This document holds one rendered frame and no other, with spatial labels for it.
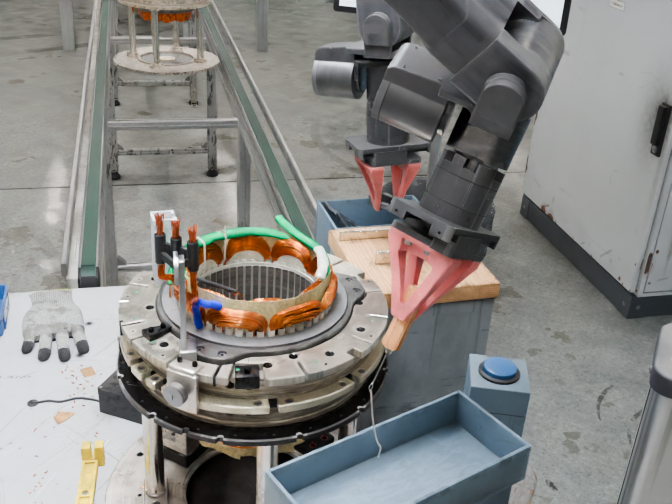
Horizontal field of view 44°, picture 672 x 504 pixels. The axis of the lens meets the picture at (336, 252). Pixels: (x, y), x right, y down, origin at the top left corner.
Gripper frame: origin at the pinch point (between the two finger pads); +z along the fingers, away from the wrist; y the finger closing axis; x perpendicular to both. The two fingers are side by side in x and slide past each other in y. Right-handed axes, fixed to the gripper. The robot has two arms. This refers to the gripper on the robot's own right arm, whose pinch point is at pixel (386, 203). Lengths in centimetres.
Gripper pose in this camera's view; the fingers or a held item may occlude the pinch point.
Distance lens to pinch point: 115.9
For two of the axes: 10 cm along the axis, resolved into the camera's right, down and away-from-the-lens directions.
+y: -9.5, 1.3, -2.6
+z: 0.1, 9.1, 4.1
